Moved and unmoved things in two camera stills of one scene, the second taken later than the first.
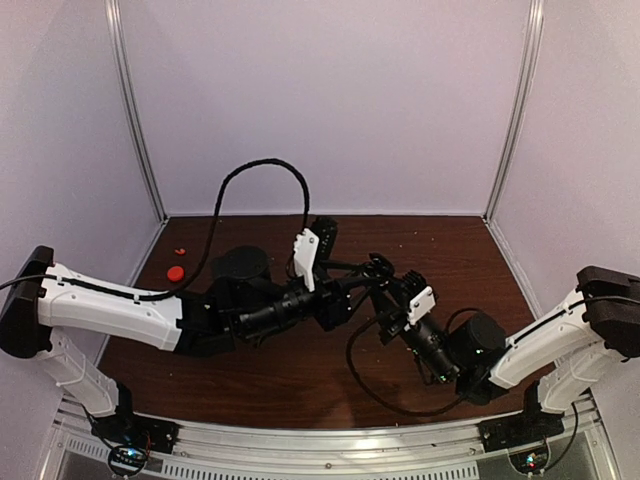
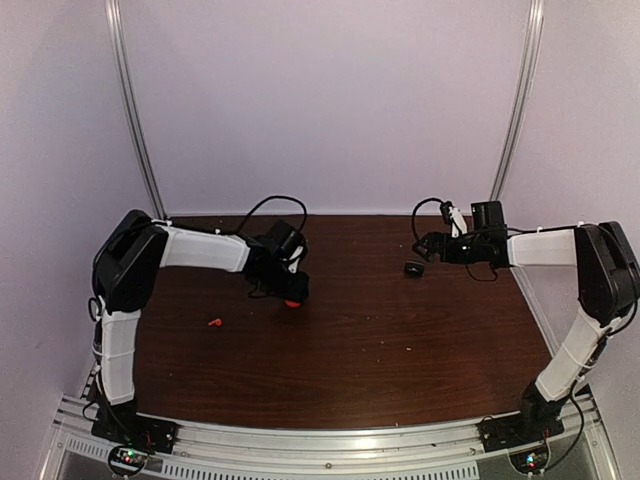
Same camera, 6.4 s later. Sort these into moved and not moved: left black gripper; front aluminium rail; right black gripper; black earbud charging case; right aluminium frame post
Moved: left black gripper; right black gripper; black earbud charging case
Not moved: right aluminium frame post; front aluminium rail
